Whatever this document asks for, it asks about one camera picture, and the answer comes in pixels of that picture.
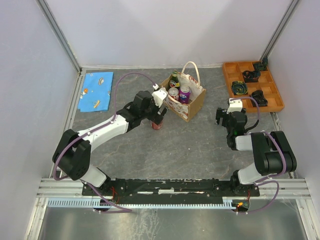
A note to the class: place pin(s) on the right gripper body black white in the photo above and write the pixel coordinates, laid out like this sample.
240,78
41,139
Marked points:
225,119

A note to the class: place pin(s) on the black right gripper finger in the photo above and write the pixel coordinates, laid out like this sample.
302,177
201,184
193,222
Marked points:
220,112
218,120

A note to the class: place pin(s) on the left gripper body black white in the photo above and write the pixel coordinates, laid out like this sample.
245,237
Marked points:
155,116

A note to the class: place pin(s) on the red Coke can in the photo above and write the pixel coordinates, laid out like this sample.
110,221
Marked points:
173,93
156,126

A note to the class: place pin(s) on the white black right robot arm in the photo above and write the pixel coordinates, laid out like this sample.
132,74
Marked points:
272,153

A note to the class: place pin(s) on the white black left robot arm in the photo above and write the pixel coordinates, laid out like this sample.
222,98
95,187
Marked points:
73,153

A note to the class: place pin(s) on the canvas bag with cat print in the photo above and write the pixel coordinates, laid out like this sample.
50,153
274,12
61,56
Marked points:
197,95

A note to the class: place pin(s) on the blue yellow rolled sock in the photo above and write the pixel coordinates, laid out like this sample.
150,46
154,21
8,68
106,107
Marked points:
239,88

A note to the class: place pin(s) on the black rolled sock lower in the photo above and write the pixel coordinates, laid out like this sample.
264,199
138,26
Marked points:
259,98

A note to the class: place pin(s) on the black rolled sock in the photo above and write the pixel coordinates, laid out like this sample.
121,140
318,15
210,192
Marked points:
251,76
259,98

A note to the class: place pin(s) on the green Perrier glass bottle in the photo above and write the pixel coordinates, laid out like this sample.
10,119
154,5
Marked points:
174,81

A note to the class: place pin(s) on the black rolled sock centre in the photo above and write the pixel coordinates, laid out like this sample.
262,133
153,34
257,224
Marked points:
251,76

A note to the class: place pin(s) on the dark patterned sock top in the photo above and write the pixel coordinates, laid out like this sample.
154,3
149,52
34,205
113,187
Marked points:
260,66

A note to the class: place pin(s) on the blue patterned cloth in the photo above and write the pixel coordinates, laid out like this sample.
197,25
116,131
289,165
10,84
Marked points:
96,92

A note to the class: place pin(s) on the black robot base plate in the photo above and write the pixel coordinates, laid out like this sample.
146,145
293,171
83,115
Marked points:
172,193

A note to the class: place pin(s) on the aluminium frame rail front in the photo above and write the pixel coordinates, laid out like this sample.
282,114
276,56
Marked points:
283,188

